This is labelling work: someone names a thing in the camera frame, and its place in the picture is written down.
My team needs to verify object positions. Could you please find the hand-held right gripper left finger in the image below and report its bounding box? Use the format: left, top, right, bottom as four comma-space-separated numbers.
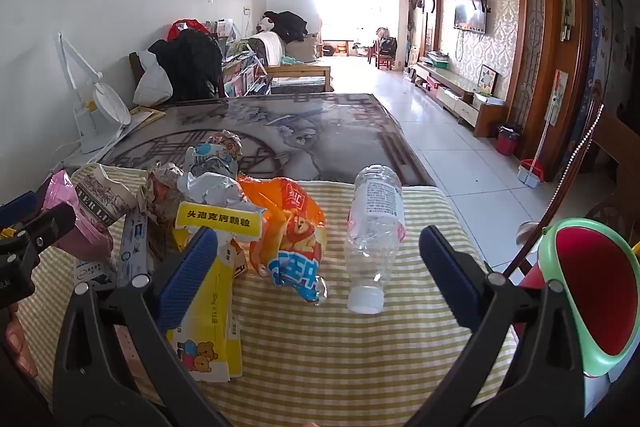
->
52, 225, 231, 427

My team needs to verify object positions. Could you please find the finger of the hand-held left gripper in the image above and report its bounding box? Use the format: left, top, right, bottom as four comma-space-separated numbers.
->
0, 191, 39, 229
14, 202, 77, 269

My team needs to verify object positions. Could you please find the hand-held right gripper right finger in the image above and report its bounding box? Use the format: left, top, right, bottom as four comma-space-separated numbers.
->
419, 225, 586, 427

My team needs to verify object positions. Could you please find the yellow medicine box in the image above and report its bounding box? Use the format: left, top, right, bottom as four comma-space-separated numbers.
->
165, 199, 264, 383

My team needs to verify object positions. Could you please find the pink packet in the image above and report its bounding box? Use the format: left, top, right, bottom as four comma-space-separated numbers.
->
40, 170, 115, 260

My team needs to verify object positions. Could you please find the beige printed paper bag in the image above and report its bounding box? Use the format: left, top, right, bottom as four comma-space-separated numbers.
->
70, 163, 151, 228

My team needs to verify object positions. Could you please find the clear plastic bottle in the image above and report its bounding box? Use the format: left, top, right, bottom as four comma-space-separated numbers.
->
346, 164, 406, 315

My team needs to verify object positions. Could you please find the floral paper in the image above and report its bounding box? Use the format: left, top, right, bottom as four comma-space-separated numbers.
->
140, 162, 188, 228

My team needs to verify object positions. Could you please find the white blue wrapper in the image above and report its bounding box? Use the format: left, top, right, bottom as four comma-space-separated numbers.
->
177, 144, 266, 212

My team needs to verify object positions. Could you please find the orange snack bag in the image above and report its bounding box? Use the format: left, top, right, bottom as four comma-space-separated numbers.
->
237, 174, 328, 305

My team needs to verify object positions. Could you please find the patterned paper ball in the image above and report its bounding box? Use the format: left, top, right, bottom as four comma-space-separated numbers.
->
207, 129, 244, 158

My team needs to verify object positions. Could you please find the red bin with green rim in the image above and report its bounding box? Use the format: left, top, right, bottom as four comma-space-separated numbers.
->
510, 218, 640, 383

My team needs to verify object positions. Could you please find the person's left hand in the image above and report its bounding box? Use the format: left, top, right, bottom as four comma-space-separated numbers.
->
0, 301, 39, 379

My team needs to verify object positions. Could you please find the white desk lamp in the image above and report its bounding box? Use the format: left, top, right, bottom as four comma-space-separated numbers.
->
56, 32, 132, 154

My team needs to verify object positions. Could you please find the red dustpan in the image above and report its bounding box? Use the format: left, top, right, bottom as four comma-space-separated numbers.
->
517, 159, 545, 185

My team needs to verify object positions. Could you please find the stack of papers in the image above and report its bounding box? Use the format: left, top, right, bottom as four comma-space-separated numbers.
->
65, 106, 167, 158

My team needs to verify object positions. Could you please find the striped beige cloth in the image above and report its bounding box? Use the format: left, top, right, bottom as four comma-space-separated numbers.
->
15, 164, 518, 427

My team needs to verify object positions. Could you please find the small red floor bin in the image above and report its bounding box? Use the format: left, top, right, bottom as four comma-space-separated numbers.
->
496, 124, 522, 156

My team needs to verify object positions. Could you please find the white plastic bag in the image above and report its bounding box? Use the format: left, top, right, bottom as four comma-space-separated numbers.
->
132, 50, 173, 106

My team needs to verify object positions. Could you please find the white broom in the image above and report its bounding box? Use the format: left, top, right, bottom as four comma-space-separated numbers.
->
530, 97, 558, 168

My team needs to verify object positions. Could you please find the wooden television cabinet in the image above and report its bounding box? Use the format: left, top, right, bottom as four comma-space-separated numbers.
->
410, 52, 508, 138

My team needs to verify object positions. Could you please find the carved wooden chair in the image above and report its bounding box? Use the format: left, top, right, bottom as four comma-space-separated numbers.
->
502, 104, 640, 288

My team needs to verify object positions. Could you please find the small framed picture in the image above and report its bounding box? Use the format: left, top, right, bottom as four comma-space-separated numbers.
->
477, 64, 498, 95

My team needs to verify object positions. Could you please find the black coat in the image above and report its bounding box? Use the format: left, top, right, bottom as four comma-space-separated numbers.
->
149, 29, 223, 100

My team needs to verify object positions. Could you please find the magazine rack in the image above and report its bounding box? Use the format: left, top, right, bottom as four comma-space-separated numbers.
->
210, 19, 273, 96

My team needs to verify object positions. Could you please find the wooden sofa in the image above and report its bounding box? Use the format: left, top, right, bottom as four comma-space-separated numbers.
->
250, 32, 333, 92

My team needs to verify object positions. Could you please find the red bag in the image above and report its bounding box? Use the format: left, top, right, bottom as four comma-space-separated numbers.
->
167, 19, 211, 42

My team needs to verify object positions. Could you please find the black clothing pile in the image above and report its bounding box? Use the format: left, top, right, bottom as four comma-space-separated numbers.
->
262, 11, 308, 42

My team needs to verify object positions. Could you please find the wall poster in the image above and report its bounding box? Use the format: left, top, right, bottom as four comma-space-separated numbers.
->
552, 69, 569, 128

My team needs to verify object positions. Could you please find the wall television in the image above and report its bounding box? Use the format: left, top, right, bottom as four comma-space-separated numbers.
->
453, 2, 487, 34

